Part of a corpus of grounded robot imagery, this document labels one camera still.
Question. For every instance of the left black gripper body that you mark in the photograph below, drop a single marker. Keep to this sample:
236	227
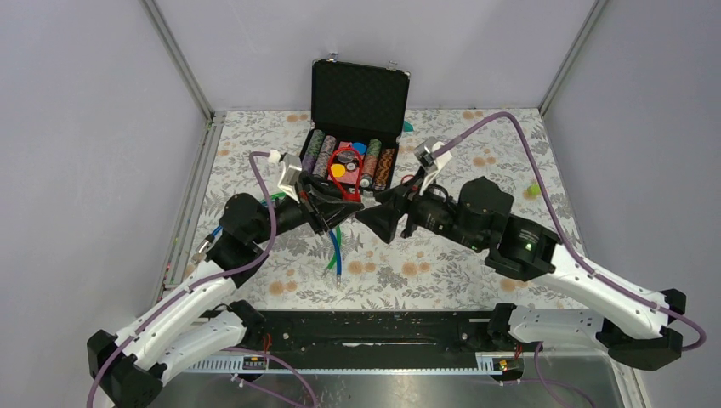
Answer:
309	200

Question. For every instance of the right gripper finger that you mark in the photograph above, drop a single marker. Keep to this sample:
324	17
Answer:
399	196
381	220

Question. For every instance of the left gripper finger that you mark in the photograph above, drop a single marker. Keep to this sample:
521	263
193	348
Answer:
335	213
320	192

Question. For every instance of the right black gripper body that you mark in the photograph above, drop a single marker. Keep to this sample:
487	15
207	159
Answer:
426	212

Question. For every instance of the red cable padlock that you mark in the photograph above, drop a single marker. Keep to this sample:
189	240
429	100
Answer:
349	184

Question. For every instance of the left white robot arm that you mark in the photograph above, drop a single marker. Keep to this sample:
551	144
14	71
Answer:
133	365

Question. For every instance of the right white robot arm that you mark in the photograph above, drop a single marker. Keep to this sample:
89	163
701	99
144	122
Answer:
628	322

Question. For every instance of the yellow round chip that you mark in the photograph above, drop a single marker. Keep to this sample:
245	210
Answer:
337	170

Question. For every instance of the blue round chip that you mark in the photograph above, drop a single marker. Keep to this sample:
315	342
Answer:
359	147

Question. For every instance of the teal block behind case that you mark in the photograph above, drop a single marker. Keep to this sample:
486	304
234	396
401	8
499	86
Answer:
407	126

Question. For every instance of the black poker chip case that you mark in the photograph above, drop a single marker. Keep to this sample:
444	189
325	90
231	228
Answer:
355	103

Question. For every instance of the green cube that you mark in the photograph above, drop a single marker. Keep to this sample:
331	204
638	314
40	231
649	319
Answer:
533	191

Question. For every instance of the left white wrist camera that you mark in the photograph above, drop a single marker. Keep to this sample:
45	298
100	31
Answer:
291	168

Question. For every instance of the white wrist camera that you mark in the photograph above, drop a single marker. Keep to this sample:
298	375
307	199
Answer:
431	164
291	168

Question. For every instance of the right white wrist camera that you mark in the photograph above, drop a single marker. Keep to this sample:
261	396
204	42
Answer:
431	164

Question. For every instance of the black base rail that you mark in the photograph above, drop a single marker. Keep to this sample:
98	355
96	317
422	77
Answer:
326	342

